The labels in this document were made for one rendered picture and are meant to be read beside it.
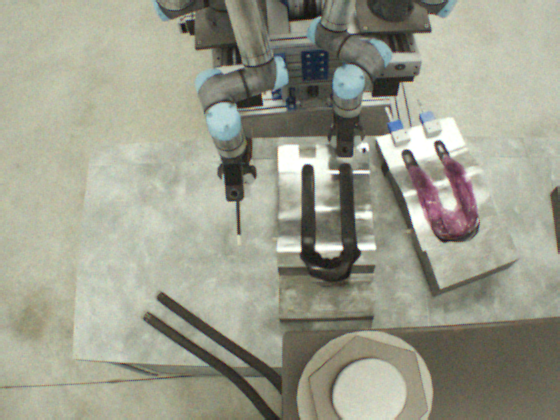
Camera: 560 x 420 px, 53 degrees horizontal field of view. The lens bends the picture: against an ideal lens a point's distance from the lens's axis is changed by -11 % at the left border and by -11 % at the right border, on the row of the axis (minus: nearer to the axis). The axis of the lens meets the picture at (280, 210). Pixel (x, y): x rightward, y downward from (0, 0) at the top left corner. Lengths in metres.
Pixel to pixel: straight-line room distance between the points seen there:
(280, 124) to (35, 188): 1.24
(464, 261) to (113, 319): 1.02
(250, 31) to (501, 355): 1.05
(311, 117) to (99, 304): 1.26
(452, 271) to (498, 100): 1.50
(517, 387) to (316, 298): 1.20
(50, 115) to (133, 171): 1.31
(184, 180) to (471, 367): 1.48
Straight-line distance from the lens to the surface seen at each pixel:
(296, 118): 2.63
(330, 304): 1.69
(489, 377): 0.54
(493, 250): 1.75
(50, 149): 3.10
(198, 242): 1.83
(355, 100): 1.52
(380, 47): 1.57
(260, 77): 1.47
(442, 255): 1.71
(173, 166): 1.94
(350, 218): 1.73
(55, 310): 2.82
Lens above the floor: 2.52
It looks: 70 degrees down
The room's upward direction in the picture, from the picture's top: 10 degrees counter-clockwise
